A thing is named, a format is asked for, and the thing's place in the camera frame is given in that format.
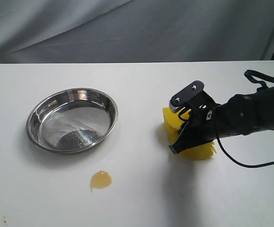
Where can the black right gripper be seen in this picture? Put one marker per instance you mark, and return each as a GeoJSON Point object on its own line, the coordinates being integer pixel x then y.
{"type": "Point", "coordinates": [202, 127]}

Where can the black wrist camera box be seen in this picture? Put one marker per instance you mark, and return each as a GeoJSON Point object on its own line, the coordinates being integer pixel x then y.
{"type": "Point", "coordinates": [192, 97]}

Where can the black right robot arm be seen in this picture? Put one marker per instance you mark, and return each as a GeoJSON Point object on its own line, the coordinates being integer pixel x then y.
{"type": "Point", "coordinates": [253, 112]}

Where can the grey backdrop cloth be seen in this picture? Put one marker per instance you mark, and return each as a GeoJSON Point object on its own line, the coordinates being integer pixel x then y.
{"type": "Point", "coordinates": [113, 31]}

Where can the amber liquid spill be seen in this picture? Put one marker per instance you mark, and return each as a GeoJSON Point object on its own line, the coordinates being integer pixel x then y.
{"type": "Point", "coordinates": [100, 180]}

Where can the round stainless steel dish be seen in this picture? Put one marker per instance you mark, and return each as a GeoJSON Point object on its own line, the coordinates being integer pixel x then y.
{"type": "Point", "coordinates": [72, 120]}

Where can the yellow sponge block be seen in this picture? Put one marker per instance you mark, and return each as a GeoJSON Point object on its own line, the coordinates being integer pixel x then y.
{"type": "Point", "coordinates": [172, 125]}

